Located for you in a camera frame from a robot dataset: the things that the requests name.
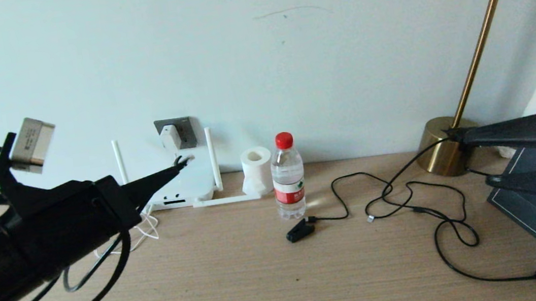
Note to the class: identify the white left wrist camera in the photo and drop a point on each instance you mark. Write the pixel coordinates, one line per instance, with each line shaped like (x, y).
(34, 143)

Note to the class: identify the brass desk lamp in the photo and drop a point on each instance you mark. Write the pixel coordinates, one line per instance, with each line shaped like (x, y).
(434, 150)

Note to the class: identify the white toilet paper roll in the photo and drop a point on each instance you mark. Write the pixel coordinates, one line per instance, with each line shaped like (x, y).
(256, 172)

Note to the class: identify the black inline switch box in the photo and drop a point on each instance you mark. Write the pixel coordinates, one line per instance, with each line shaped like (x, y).
(478, 172)

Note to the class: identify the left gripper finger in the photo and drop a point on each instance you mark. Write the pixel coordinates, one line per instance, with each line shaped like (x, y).
(158, 174)
(150, 189)

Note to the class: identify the white power adapter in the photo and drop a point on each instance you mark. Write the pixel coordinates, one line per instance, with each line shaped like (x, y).
(170, 138)

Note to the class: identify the white router with antennas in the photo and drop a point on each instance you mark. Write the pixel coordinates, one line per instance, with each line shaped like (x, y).
(195, 185)

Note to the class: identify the red-capped water bottle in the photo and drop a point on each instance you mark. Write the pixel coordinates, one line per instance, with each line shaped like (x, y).
(289, 189)

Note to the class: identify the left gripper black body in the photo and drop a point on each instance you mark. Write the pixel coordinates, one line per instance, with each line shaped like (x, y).
(77, 220)

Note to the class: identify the crumpled white tissue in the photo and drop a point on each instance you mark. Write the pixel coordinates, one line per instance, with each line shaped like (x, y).
(508, 154)

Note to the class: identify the grey wall socket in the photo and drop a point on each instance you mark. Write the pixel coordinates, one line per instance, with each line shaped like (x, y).
(188, 132)

